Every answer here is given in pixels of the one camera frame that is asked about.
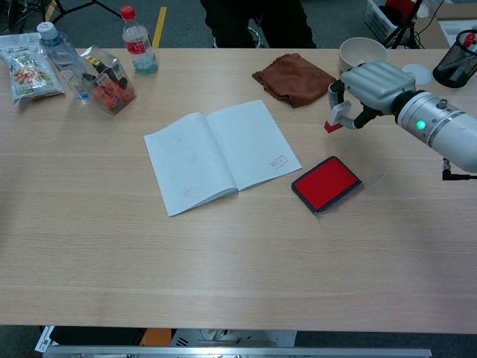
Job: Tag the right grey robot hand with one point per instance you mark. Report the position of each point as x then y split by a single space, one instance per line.
376 84

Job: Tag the small red white stamp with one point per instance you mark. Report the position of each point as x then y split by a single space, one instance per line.
337 113

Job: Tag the clear plastic lid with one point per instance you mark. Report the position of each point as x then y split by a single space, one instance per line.
369 186

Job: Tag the red ink pad black case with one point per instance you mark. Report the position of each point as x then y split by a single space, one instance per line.
326 183

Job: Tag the open lined notebook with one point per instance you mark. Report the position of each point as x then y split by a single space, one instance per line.
221 153

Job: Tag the cream bowl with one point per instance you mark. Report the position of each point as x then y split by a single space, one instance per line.
359 50

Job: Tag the white round coaster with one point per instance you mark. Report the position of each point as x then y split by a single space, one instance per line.
423 74

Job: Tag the black tripod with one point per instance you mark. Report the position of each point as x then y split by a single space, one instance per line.
71 7
404 26

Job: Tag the white plastic basket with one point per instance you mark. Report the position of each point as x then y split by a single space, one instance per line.
378 18

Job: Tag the brown cardboard box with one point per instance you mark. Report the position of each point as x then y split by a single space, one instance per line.
434 33

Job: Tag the brown folded cloth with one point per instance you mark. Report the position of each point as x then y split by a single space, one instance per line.
294 80

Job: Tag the black mesh pen holder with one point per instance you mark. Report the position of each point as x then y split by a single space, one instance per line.
456 65

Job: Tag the red marker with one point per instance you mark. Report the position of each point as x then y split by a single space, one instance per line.
469 38

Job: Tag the person in black trousers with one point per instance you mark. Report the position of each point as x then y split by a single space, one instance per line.
290 22

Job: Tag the chrome stool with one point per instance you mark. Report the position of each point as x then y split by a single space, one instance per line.
255 33

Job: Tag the red cap soda bottle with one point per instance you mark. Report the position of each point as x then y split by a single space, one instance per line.
138 44

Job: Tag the clear bag of orange items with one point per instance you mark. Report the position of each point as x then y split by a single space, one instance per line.
110 85

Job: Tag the white equipment under table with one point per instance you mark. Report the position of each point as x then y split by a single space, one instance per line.
231 337

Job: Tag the clear white cap water bottle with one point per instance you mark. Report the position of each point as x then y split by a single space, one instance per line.
61 54

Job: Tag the orange object under table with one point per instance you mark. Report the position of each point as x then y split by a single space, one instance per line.
156 336

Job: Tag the nut snack bag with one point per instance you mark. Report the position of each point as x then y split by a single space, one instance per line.
28 71

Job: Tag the white printed label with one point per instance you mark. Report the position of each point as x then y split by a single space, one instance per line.
44 337

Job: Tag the aluminium rail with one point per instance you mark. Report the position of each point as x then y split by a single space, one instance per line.
238 352

